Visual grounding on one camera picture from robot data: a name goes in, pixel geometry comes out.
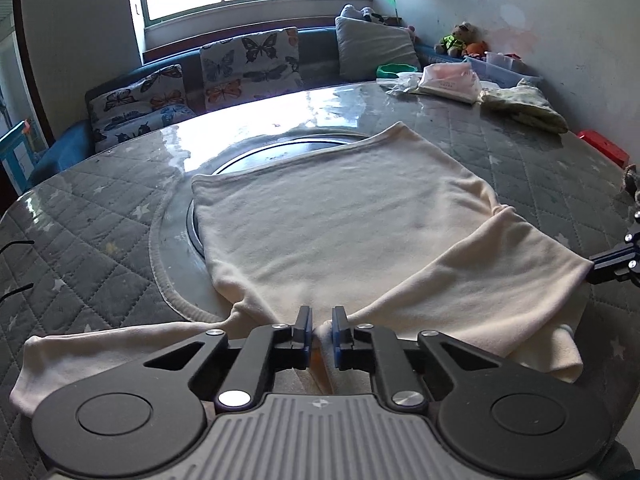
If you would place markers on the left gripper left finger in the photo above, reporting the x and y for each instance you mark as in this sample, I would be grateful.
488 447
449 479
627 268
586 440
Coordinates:
239 372

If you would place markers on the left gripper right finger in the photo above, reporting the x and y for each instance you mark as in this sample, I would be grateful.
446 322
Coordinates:
403 376

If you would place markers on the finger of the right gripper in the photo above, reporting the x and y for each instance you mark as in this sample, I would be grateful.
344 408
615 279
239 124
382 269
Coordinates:
620 264

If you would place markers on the cream white garment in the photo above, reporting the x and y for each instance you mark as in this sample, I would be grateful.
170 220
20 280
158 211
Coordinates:
399 234

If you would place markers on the red box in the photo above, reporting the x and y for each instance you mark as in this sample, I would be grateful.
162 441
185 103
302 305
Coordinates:
606 147

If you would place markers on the folded yellow-green garment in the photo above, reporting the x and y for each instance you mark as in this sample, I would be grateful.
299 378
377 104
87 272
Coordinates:
524 103

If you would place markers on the grey quilted table cover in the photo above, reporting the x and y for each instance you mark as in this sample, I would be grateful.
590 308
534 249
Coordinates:
107 230

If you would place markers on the round glass hotplate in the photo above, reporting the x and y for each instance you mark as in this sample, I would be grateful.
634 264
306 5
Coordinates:
286 149

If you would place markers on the clear plastic storage box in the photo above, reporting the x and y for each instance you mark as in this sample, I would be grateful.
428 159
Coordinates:
504 70

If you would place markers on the folded pink garment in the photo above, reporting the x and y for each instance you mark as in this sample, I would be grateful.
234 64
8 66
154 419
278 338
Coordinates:
456 81

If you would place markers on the clear plastic bag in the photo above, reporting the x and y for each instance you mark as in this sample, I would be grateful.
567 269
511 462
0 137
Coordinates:
404 83

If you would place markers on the low butterfly print cushion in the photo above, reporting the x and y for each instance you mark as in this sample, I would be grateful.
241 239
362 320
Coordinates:
151 103

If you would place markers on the rimless eyeglasses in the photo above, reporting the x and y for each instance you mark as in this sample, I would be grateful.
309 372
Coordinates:
14 253

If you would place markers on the green bowl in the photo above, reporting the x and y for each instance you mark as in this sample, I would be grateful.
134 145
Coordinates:
393 70

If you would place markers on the stuffed teddy bear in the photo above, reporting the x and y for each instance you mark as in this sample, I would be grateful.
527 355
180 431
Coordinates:
462 41

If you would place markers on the upright butterfly print cushion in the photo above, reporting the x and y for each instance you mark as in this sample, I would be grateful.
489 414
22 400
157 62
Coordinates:
251 67

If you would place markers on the grey plain cushion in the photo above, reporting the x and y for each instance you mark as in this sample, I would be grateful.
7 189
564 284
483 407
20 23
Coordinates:
363 46

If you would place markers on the blue cabinet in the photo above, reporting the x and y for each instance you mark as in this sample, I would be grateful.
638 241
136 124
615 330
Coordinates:
17 157

